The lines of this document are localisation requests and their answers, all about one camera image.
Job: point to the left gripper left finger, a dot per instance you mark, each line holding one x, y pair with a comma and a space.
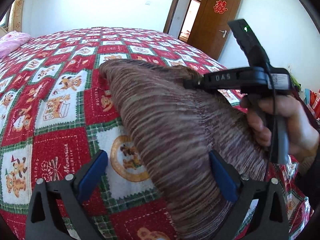
44, 220

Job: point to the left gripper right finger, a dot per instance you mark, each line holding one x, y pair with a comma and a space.
269, 219

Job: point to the brown knitted sweater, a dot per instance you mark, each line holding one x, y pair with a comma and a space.
173, 130

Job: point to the person's right hand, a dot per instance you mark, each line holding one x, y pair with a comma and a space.
303, 138

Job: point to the brown wooden door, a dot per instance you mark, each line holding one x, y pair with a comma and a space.
205, 34

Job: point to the red double happiness decal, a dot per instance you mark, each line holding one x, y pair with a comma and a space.
220, 7

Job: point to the red patchwork bear blanket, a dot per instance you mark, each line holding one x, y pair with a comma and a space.
56, 111

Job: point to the pink folded quilt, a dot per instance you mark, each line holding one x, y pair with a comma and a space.
12, 41

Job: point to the cream wooden headboard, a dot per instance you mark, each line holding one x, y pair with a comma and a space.
2, 32

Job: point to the colourful items by wall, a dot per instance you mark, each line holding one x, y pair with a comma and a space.
309, 98

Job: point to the silver door handle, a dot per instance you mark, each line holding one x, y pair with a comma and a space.
224, 33

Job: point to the window with frame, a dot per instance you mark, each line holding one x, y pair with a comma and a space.
5, 20

